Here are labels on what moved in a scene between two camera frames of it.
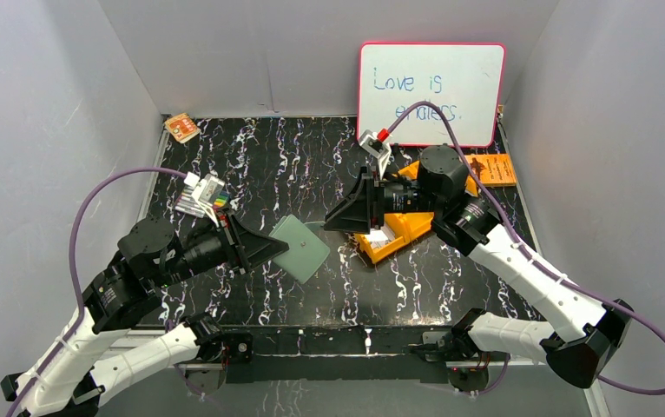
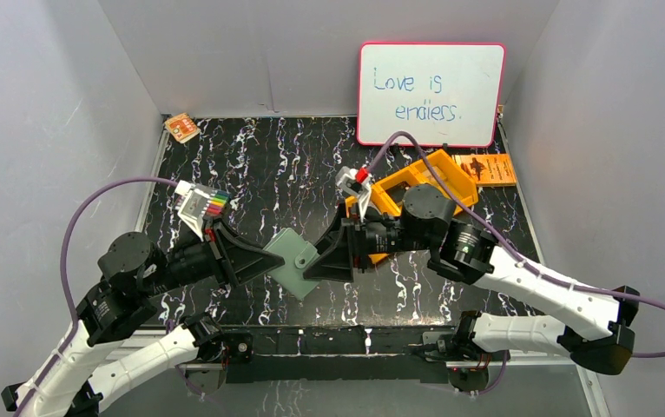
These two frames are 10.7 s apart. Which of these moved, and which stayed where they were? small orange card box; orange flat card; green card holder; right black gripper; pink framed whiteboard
Moved: green card holder; right black gripper
Stayed: small orange card box; orange flat card; pink framed whiteboard
